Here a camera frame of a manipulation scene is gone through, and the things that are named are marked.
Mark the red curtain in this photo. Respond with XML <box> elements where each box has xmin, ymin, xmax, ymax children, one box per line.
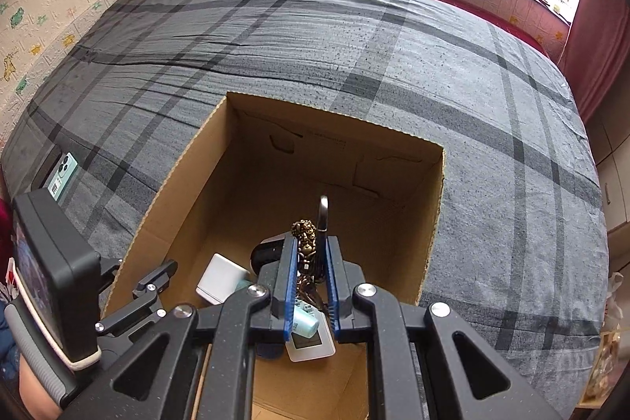
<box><xmin>558</xmin><ymin>0</ymin><xmax>629</xmax><ymax>122</ymax></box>

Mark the grey plaid bed sheet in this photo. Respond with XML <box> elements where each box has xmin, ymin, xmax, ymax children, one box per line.
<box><xmin>1</xmin><ymin>0</ymin><xmax>609</xmax><ymax>416</ymax></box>

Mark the white air conditioner remote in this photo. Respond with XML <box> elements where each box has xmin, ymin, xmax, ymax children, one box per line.
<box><xmin>285</xmin><ymin>302</ymin><xmax>335</xmax><ymax>363</ymax></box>

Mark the brass keychain with carabiner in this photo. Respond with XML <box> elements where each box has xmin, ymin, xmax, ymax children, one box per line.
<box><xmin>291</xmin><ymin>195</ymin><xmax>329</xmax><ymax>315</ymax></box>

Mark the white charger plug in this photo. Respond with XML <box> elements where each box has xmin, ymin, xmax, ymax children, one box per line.
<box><xmin>195</xmin><ymin>253</ymin><xmax>250</xmax><ymax>305</ymax></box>

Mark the person's left hand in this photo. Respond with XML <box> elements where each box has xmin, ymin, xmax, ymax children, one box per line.
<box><xmin>19</xmin><ymin>361</ymin><xmax>62</xmax><ymax>420</ymax></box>

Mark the mint green small bottle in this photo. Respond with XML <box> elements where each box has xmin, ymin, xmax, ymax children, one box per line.
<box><xmin>236</xmin><ymin>278</ymin><xmax>322</xmax><ymax>338</ymax></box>

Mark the brown cardboard box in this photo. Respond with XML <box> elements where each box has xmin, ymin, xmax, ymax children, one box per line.
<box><xmin>100</xmin><ymin>91</ymin><xmax>447</xmax><ymax>420</ymax></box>

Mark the black action camera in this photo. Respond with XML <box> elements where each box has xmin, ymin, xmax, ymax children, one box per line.
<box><xmin>14</xmin><ymin>189</ymin><xmax>100</xmax><ymax>370</ymax></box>

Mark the white plastic bag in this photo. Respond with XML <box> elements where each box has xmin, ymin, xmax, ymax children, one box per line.
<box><xmin>602</xmin><ymin>272</ymin><xmax>624</xmax><ymax>331</ymax></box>

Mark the black tape roll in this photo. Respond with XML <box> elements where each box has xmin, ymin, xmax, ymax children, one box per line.
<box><xmin>250</xmin><ymin>233</ymin><xmax>285</xmax><ymax>276</ymax></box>

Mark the wooden shelf with items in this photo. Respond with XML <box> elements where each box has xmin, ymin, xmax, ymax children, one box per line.
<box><xmin>576</xmin><ymin>329</ymin><xmax>629</xmax><ymax>409</ymax></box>

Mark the mint green smartphone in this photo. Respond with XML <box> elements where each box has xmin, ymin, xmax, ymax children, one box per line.
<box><xmin>46</xmin><ymin>152</ymin><xmax>78</xmax><ymax>202</ymax></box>

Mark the beige wardrobe cabinet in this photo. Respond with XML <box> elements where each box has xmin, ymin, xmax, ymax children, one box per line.
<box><xmin>585</xmin><ymin>69</ymin><xmax>630</xmax><ymax>273</ymax></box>

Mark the black phone on bed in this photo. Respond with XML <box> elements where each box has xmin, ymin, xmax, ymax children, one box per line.
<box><xmin>31</xmin><ymin>146</ymin><xmax>62</xmax><ymax>191</ymax></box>

